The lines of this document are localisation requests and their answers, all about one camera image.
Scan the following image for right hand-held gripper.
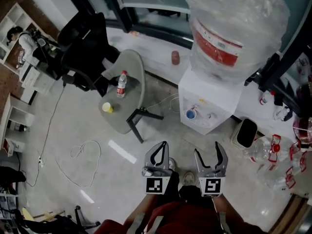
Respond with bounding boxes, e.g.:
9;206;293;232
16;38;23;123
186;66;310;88
194;141;229;198

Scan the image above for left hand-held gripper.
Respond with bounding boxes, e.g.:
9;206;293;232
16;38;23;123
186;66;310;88
142;141;172;195

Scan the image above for white water dispenser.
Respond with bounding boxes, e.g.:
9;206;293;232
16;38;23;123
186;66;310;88
177;66;246;136

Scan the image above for yellow cup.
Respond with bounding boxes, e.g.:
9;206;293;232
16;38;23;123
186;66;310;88
101;102;114;114

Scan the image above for person's left forearm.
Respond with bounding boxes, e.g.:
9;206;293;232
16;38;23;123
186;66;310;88
123;193;160;232

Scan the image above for large plastic-wrapped water jug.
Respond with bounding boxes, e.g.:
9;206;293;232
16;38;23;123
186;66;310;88
185;0;291;85

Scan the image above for person's right shoe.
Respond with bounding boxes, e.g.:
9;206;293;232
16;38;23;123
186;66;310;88
182;171;195;187

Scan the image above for person's black trousers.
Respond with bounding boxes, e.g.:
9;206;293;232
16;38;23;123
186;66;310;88
159;171;215;209

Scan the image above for beige bin with black liner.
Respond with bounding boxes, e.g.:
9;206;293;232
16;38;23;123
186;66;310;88
230;117;259;151

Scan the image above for person's red top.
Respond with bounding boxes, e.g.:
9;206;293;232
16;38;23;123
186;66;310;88
94;200;269;234

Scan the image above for plastic bottle with red label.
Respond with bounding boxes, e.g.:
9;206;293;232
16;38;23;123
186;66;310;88
116;70;128;99

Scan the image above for white bottle with red cap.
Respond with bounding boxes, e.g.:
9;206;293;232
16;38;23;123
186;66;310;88
258;91;276;106

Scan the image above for grey chair with black legs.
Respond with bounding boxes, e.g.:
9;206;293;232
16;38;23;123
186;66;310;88
98;49;165;144

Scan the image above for black chair base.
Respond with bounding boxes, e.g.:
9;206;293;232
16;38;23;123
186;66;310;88
74;205;102;232

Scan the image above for wooden cabinet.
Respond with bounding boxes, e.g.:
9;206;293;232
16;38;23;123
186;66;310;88
269;193;312;234

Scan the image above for red jar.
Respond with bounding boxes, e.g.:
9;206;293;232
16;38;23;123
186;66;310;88
171;50;181;66

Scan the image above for black office chair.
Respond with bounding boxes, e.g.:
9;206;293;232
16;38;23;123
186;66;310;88
57;12;121;98

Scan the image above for white drawer cabinet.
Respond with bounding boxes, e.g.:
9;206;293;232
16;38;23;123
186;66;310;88
19;64;56;105

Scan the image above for red and white box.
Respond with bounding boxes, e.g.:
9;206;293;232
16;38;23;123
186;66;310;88
2;137;26;157

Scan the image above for white low shelf unit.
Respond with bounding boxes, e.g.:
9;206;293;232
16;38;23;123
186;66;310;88
0;93;36;151

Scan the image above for white cubby shelf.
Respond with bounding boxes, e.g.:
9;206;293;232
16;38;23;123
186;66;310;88
0;2;38;67

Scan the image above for empty clear jug red handle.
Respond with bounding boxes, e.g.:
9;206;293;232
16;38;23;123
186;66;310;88
243;134;294;165
257;158;308;193

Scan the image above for thin white dispenser cable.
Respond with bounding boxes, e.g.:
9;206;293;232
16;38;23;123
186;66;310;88
145;93;181;114

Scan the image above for long white looped cable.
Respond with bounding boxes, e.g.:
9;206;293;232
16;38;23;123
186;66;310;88
53;139;102;188

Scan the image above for black floor cable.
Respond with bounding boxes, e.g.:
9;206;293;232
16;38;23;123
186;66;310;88
21;80;68;188

